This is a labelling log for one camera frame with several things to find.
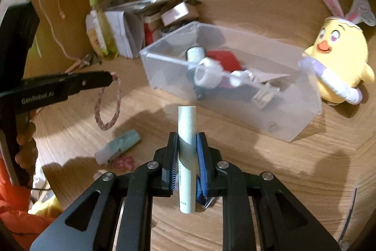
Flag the yellow-green spray bottle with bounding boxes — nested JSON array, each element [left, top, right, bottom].
[[88, 0, 118, 60]]

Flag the pink braided bracelet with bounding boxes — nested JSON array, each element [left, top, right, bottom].
[[94, 72, 122, 131]]

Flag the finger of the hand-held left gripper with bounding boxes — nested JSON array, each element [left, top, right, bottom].
[[66, 71, 114, 100]]

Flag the yellow cloth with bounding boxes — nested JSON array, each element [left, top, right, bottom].
[[29, 196, 63, 218]]

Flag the stack of white booklets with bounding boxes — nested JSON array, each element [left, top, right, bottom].
[[104, 10, 145, 60]]

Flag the white cosmetic tube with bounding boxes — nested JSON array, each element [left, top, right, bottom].
[[177, 105, 197, 215]]

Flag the mint green tube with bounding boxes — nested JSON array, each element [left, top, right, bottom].
[[94, 129, 141, 165]]

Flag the dark bottle white label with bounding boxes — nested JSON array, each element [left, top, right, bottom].
[[186, 47, 205, 63]]

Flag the yellow plush chick toy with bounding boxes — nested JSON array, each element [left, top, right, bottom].
[[298, 0, 376, 106]]

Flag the beige cosmetic tube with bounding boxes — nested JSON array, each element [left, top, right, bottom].
[[86, 12, 103, 56]]

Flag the striped small packet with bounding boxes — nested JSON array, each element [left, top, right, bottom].
[[252, 83, 279, 108]]

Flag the white cable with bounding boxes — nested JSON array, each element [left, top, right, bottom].
[[29, 0, 80, 62]]

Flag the orange jacket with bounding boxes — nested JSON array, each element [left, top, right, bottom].
[[0, 157, 63, 251]]

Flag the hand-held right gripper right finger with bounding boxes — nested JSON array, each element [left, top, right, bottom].
[[196, 131, 341, 251]]

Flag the person's left hand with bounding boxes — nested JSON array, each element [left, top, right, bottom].
[[15, 113, 39, 171]]

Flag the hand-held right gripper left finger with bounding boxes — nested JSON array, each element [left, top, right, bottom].
[[29, 131, 180, 251]]

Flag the white cardboard box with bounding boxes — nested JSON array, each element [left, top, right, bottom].
[[161, 1, 190, 26]]

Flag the clear plastic bin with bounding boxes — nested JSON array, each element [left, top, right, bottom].
[[139, 21, 323, 143]]

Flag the pink crinkled item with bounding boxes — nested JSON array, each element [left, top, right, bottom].
[[110, 155, 135, 171]]

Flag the white capped bottle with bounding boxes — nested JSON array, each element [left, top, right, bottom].
[[231, 70, 254, 87]]

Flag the white tape roll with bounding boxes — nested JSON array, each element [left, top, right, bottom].
[[194, 58, 222, 88]]

